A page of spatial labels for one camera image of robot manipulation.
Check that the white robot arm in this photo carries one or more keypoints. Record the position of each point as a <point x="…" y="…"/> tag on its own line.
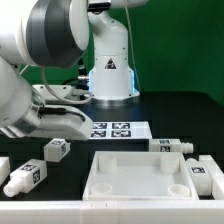
<point x="55" y="33"/>

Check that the white U-shaped fixture wall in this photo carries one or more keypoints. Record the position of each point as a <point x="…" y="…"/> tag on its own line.
<point x="205" y="210"/>

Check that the white square tabletop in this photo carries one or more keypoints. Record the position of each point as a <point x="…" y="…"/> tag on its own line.
<point x="126" y="176"/>

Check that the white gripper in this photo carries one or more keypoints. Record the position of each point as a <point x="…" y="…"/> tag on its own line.
<point x="64" y="122"/>

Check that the white marker base plate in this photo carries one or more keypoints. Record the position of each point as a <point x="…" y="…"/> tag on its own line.
<point x="121" y="130"/>

